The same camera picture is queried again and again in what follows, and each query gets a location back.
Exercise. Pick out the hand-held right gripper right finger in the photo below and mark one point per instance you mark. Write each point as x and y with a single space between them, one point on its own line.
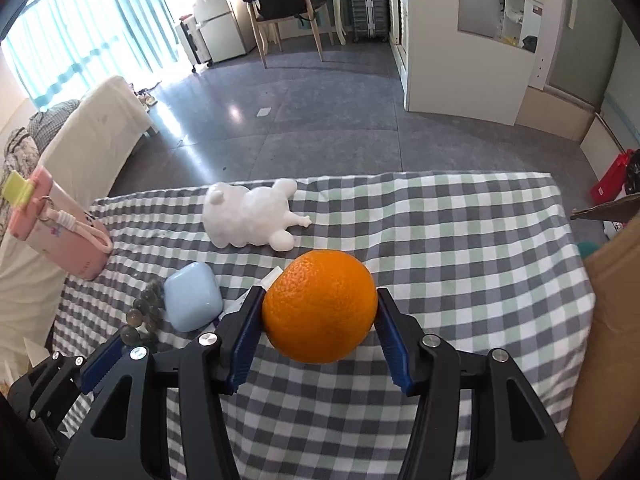
392 345

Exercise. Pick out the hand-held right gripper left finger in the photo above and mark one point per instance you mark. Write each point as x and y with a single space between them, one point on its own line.
245 335

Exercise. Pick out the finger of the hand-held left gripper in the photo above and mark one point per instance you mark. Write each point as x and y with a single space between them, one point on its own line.
102 362

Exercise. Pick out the orange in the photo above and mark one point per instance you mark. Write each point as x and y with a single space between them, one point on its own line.
320 305

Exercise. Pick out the cardboard box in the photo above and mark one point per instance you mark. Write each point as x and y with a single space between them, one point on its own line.
610 335

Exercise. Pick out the light blue earbuds case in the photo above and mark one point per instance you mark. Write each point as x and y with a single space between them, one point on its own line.
192 297

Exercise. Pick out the grey checkered tablecloth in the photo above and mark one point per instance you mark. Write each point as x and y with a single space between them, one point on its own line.
450 260

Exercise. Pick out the white bear figurine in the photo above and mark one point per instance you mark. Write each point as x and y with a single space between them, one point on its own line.
245 215

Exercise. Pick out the pink water bottle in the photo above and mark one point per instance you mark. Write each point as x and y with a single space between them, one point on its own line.
65 240

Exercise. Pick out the white sofa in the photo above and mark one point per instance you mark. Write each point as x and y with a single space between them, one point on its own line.
95 130

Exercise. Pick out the floral blanket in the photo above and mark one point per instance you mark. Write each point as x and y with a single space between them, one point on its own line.
45 125

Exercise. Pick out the pair of sandals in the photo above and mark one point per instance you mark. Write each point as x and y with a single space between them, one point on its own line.
146 97

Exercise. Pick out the red bag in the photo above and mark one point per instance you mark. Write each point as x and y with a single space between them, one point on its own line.
610 180

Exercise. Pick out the white wardrobe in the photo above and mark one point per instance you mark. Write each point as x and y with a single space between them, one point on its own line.
450 60

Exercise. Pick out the white suitcase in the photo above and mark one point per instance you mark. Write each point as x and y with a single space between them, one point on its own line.
190 42

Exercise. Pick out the white mini fridge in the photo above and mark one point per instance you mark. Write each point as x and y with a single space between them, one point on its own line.
222 25

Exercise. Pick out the wooden chair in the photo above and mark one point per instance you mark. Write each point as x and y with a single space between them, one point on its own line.
280 25

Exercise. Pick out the teal curtain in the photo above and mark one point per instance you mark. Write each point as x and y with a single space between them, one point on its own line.
90 25

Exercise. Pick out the grey drawer unit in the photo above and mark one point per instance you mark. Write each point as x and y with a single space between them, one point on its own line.
357 5
378 0

